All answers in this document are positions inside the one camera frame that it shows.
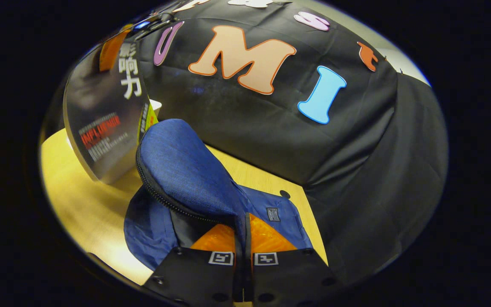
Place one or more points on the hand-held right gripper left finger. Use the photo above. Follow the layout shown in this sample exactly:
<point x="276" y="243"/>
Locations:
<point x="238" y="277"/>

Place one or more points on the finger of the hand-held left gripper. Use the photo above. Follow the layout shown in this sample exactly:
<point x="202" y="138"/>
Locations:
<point x="111" y="51"/>

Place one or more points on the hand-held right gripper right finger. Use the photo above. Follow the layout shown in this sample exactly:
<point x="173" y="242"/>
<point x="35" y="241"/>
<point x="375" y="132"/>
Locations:
<point x="250" y="277"/>

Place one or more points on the white plastic bookshelf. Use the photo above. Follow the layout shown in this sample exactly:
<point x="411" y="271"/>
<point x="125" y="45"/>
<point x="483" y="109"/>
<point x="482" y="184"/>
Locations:
<point x="156" y="105"/>

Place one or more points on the black book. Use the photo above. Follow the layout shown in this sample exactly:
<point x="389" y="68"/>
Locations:
<point x="100" y="128"/>

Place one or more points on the blue schoolbag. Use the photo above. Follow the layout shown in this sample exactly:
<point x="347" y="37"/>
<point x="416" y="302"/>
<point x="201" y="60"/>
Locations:
<point x="186" y="170"/>

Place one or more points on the black backdrop cloth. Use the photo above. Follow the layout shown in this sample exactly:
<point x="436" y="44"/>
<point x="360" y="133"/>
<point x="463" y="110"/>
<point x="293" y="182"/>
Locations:
<point x="313" y="162"/>

